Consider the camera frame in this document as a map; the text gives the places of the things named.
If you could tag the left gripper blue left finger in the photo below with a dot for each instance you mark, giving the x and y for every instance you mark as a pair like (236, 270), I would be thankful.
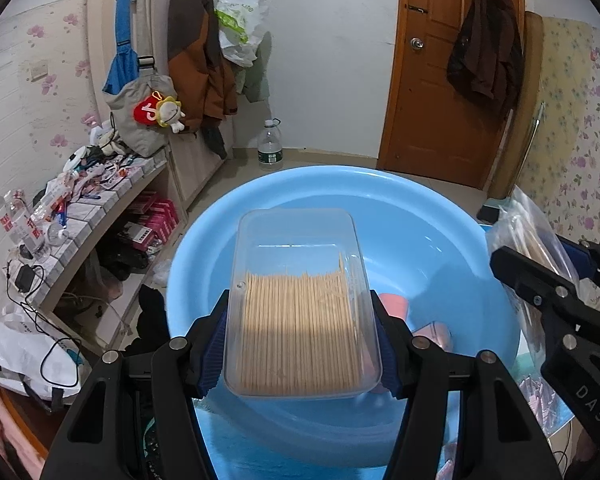
(206, 338)

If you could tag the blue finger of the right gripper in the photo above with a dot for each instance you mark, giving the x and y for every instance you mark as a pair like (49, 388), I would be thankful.
(585, 257)
(562, 311)

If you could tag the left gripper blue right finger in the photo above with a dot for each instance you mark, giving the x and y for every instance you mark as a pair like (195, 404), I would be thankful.
(394, 339)

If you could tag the pink cylindrical roll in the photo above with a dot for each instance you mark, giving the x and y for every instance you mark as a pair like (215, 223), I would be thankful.
(395, 305)

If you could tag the cotton swab bag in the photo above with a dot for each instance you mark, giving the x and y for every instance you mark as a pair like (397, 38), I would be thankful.
(522, 226)

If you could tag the clear toothpick box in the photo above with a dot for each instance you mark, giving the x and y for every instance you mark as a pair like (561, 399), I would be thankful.
(300, 319)

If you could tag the light blue plastic basin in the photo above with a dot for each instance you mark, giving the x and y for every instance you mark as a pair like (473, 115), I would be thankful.
(415, 244)

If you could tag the cluttered side shelf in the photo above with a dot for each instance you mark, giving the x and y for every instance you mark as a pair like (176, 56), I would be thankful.
(101, 324)

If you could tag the beige wardrobe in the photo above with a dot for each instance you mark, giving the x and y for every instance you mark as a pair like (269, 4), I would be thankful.
(194, 164)

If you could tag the large water bottle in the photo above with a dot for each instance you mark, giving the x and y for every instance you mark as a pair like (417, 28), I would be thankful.
(270, 148)

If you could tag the brown wooden door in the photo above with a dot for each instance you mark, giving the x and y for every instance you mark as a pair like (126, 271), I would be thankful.
(430, 129)

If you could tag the dark brown hanging coat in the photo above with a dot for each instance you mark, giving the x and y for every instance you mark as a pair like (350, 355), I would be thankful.
(487, 64)

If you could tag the brown orange hanging jacket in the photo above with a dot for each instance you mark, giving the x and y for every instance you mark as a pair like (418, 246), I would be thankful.
(202, 77)

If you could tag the green hanging garment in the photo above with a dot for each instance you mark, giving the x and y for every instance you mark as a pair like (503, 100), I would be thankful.
(251, 82)

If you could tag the white green plastic bag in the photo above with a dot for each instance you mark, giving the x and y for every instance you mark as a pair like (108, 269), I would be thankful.
(242, 26)

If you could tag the blue hanging strap bag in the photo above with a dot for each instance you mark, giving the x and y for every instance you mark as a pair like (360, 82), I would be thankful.
(124, 66)

